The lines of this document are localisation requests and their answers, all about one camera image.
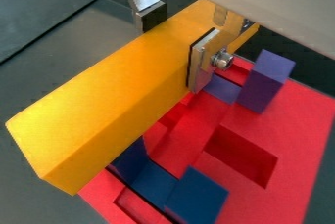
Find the dark blue U block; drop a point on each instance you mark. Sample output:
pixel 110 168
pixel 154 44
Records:
pixel 192 199

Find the red base board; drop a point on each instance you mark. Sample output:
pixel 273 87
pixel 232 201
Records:
pixel 261 155

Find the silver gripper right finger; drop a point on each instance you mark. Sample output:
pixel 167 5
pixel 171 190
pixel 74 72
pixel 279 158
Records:
pixel 212 52

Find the long yellow block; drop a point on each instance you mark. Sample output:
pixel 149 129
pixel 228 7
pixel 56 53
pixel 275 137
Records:
pixel 78 127

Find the purple U block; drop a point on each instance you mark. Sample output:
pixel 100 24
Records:
pixel 267 78

